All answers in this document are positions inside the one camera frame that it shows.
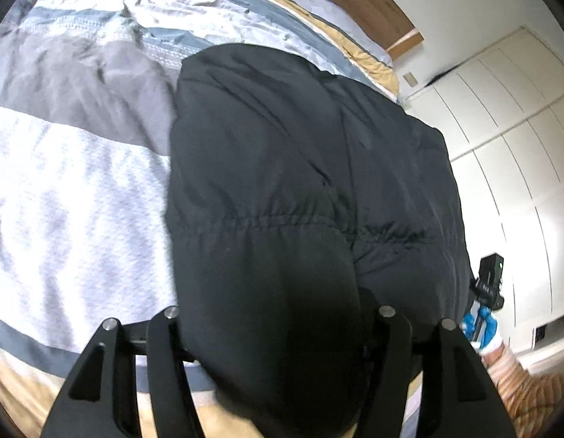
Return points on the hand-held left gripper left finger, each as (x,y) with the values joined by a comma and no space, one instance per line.
(165,337)

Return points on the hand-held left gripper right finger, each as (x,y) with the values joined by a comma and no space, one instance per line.
(394,335)

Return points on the black puffer jacket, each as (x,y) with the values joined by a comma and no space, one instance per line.
(286,200)

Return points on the person's right forearm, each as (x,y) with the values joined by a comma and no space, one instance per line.
(528,388)

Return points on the person's right hand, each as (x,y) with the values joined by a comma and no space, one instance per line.
(485,331)

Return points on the white wardrobe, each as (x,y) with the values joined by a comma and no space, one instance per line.
(515,146)

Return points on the striped duvet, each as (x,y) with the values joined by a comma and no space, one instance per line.
(81,169)

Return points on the wooden headboard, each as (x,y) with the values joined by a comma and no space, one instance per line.
(368,0)

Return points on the wall socket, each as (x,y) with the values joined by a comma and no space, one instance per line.
(540,334)

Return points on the beige wall switch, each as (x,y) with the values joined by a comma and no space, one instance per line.
(410,79)

